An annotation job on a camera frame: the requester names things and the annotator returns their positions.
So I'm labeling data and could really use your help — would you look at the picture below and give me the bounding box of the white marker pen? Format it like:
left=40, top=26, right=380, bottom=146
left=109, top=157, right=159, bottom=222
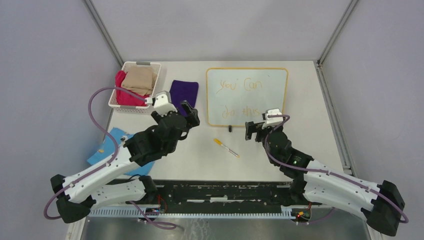
left=220, top=143, right=240, bottom=158

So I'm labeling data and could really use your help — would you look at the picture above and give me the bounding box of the yellow framed whiteboard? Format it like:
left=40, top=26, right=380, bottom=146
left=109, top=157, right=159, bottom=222
left=205, top=67, right=289, bottom=127

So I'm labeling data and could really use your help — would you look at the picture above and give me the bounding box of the yellow marker cap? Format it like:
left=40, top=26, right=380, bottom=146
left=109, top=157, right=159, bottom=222
left=214, top=138, right=222, bottom=146

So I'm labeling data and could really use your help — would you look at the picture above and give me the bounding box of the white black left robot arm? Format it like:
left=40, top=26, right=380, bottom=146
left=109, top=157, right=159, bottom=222
left=48, top=100, right=200, bottom=224

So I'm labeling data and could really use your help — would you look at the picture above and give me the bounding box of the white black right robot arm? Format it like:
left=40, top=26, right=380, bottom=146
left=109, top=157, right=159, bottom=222
left=245, top=121, right=408, bottom=237

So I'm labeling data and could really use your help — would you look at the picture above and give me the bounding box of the purple towel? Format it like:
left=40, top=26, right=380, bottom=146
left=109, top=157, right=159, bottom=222
left=169, top=80, right=199, bottom=117

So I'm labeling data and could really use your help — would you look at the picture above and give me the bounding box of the pink cloth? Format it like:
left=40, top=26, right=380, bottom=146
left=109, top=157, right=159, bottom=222
left=115, top=70, right=150, bottom=107

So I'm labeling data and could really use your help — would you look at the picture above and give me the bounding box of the beige cloth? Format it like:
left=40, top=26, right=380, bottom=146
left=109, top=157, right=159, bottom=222
left=121, top=66, right=158, bottom=96

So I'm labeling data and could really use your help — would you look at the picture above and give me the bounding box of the blue cartoon cloth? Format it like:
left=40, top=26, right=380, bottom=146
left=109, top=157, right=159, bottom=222
left=87, top=127, right=155, bottom=177

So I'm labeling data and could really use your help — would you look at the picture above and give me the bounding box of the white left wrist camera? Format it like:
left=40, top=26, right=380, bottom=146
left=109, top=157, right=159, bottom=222
left=145, top=91, right=178, bottom=116

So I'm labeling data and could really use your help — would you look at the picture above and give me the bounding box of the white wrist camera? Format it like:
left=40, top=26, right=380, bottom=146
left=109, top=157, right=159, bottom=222
left=261, top=108, right=285, bottom=129
left=145, top=91, right=178, bottom=116

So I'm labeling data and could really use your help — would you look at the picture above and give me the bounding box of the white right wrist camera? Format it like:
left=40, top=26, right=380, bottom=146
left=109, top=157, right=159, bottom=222
left=261, top=108, right=285, bottom=129

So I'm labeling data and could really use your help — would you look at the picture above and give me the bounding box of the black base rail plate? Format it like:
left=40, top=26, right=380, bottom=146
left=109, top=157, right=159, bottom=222
left=125, top=179, right=323, bottom=215

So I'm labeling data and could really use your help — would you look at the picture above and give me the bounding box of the white toothed cable duct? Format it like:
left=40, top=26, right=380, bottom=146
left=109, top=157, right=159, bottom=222
left=88, top=206, right=295, bottom=220

